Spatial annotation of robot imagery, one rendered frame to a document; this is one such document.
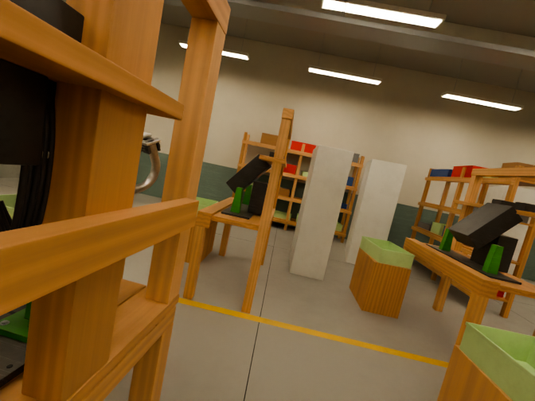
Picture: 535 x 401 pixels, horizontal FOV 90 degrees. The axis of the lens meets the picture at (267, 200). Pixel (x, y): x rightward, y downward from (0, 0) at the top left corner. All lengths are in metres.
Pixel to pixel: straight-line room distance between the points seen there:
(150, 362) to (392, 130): 7.43
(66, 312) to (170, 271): 0.44
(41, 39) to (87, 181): 0.24
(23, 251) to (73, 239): 0.08
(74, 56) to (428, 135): 8.04
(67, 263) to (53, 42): 0.30
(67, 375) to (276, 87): 7.37
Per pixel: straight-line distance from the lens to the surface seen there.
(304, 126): 7.47
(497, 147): 9.09
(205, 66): 0.99
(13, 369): 0.87
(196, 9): 1.02
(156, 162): 1.02
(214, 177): 7.62
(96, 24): 0.62
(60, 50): 0.46
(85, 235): 0.53
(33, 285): 0.49
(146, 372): 1.27
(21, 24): 0.43
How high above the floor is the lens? 1.43
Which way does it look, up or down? 7 degrees down
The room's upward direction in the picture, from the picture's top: 12 degrees clockwise
